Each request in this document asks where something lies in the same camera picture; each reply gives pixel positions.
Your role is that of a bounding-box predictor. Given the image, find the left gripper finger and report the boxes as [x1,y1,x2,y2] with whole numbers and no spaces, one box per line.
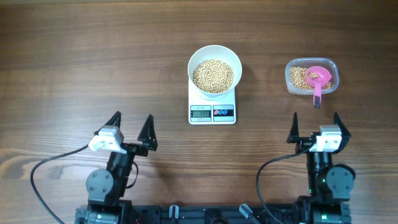
[104,111,121,128]
[137,114,158,151]

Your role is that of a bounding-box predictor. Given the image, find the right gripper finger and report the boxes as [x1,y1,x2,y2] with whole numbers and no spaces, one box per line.
[333,112,351,146]
[287,112,300,143]

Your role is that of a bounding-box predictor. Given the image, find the pink measuring scoop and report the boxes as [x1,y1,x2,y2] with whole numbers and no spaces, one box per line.
[306,66,331,108]

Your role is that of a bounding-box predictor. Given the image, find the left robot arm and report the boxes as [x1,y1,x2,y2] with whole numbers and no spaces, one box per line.
[75,111,158,224]

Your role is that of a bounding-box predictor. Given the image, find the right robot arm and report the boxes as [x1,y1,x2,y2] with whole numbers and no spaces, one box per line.
[287,113,356,224]

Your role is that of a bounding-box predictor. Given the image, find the white digital kitchen scale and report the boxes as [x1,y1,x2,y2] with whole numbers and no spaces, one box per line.
[188,81,237,125]

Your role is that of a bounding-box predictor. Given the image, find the soybeans in bowl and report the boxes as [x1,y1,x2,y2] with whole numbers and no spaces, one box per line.
[193,59,234,93]

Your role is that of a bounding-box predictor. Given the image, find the white bowl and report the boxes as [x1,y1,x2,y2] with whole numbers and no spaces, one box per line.
[187,45,243,100]

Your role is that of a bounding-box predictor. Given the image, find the soybeans pile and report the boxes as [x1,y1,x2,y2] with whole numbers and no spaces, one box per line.
[289,67,331,90]

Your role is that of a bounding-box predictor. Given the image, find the clear plastic container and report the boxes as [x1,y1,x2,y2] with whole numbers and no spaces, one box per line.
[285,57,340,95]

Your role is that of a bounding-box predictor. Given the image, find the right black cable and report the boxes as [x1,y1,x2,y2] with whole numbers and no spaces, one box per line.
[256,143,315,224]

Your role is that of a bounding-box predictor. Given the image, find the black cable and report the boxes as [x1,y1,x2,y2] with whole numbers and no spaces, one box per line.
[256,143,315,224]
[29,144,91,224]

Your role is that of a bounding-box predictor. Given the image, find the left black cable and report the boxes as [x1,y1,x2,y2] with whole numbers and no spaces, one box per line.
[29,144,91,224]

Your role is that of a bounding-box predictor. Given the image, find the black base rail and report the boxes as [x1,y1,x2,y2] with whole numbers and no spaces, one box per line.
[74,203,352,224]

